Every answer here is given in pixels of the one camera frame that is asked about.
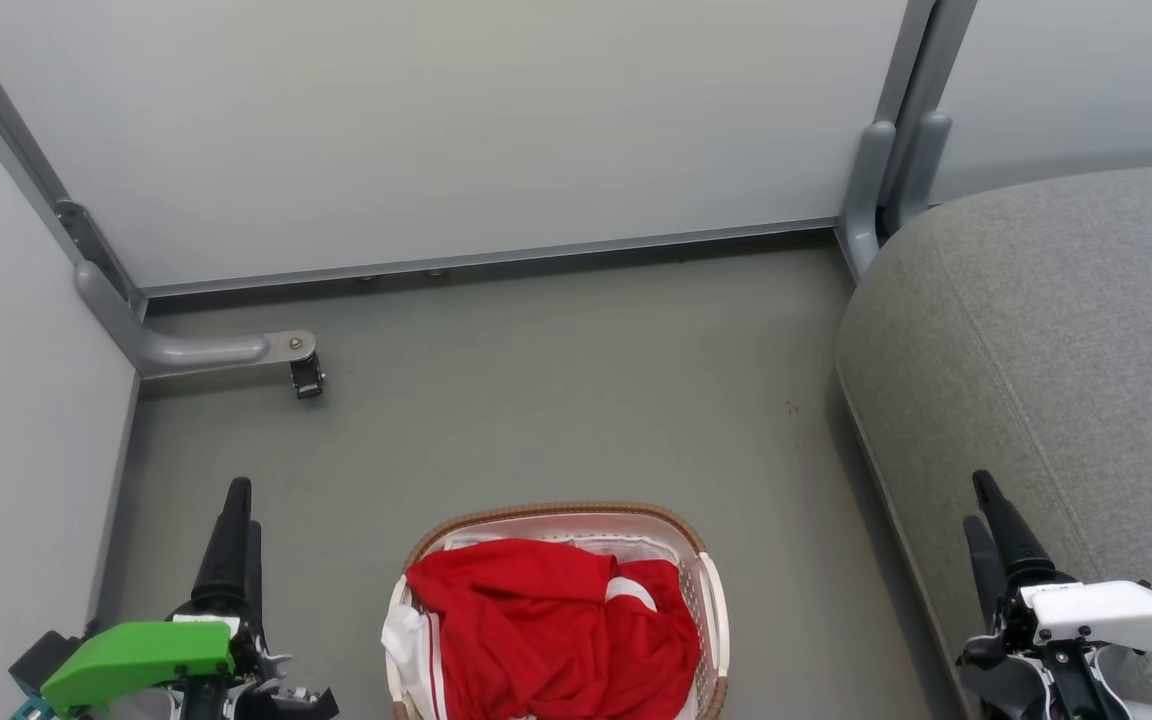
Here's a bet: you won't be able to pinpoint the grey metal partition corner post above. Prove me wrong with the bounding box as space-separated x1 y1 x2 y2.
0 0 149 323

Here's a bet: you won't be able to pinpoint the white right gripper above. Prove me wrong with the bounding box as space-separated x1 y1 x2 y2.
956 470 1152 720

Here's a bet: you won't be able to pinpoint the grey metal partition double post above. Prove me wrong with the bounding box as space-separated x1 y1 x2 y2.
874 0 979 136

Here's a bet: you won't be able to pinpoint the grey partition foot post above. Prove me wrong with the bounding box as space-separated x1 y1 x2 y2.
839 120 897 283
886 110 953 237

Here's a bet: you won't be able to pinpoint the grey fabric sofa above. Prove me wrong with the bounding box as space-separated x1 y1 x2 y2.
834 162 1152 720

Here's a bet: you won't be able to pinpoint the red garment thin white stripes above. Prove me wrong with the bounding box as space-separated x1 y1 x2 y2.
381 538 619 720

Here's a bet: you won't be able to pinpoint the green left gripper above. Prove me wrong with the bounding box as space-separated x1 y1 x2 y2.
41 478 337 720

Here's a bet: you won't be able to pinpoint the white laundry basket brown rim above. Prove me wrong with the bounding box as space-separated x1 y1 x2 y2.
383 502 730 720

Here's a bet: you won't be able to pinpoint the grey partition foot long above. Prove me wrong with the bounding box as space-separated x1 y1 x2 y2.
74 260 319 379

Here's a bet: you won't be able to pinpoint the grey metal partition bottom rail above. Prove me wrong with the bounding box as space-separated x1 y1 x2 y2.
139 217 842 299

